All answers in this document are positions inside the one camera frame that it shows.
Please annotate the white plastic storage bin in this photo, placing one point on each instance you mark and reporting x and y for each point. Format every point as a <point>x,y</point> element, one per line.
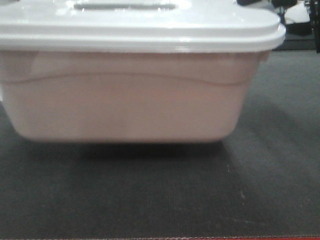
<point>130,71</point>

